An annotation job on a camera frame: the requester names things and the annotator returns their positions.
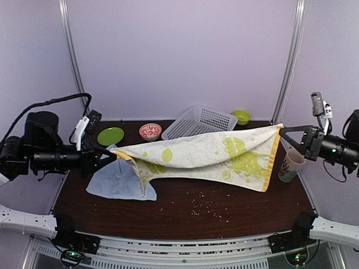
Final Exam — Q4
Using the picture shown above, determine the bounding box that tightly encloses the aluminium front rail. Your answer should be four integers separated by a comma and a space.
20, 234, 346, 268

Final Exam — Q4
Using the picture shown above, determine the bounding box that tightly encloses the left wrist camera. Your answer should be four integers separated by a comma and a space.
69, 110, 102, 146

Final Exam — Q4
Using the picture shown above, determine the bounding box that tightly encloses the left aluminium corner post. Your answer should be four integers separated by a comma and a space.
58, 0, 85, 94

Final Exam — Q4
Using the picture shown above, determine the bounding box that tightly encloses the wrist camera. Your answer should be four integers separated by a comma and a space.
69, 110, 102, 146
311, 91, 333, 135

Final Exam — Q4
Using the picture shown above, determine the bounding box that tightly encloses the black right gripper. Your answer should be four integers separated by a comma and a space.
278, 124, 359, 168

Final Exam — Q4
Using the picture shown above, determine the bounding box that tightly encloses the green round plate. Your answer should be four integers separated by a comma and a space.
97, 127, 125, 146

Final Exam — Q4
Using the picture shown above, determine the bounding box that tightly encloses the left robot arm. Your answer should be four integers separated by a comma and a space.
1, 93, 117, 183

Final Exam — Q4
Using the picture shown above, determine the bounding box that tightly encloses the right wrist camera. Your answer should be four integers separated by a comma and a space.
311, 91, 333, 135

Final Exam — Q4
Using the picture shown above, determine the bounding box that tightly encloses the right aluminium corner post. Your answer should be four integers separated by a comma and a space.
271, 0, 306, 124

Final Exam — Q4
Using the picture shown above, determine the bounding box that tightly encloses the white perforated plastic basket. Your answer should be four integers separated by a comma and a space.
161, 105, 238, 140

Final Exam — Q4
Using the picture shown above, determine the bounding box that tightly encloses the red white patterned bowl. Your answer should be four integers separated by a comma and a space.
139, 123, 162, 142

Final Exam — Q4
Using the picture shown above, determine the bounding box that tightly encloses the aluminium corner post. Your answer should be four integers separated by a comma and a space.
271, 0, 306, 124
58, 0, 85, 94

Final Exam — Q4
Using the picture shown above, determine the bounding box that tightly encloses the small lime green bowl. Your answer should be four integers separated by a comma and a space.
232, 110, 251, 126

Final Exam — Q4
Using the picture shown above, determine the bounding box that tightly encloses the light blue towel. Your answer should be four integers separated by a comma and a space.
86, 160, 157, 201

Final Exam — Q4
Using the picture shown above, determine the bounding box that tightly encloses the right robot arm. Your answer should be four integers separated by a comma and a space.
279, 109, 358, 177

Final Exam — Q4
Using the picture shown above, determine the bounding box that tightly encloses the green crocodile pattern towel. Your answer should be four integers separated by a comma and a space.
111, 124, 284, 193

